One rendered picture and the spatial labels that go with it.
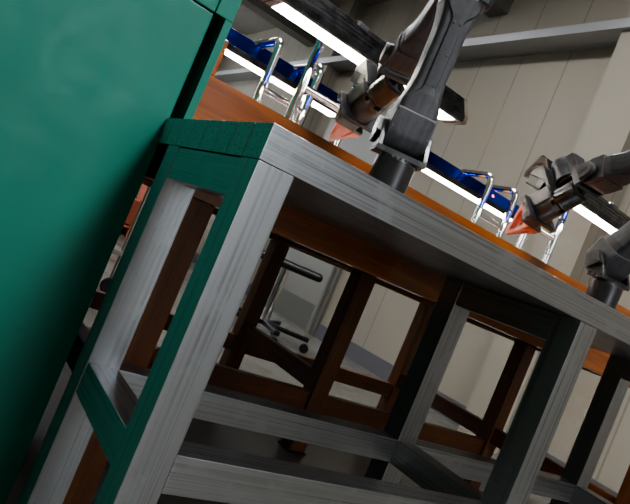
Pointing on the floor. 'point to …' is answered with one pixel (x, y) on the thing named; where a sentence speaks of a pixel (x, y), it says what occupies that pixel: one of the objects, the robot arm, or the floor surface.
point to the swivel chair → (278, 297)
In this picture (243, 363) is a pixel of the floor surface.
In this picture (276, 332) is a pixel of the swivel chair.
